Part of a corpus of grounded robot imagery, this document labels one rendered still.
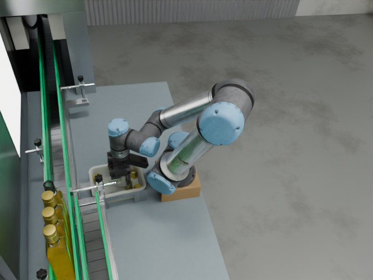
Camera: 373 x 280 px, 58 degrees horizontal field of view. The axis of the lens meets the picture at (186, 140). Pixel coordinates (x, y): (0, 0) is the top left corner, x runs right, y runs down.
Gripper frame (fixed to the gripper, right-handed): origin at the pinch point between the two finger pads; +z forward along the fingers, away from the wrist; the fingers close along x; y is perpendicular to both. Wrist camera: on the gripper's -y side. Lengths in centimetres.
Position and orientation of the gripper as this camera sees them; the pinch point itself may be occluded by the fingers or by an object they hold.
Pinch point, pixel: (127, 182)
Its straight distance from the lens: 151.2
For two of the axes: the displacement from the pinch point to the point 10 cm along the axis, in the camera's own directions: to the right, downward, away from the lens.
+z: -0.7, 7.0, 7.1
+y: -9.5, 1.8, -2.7
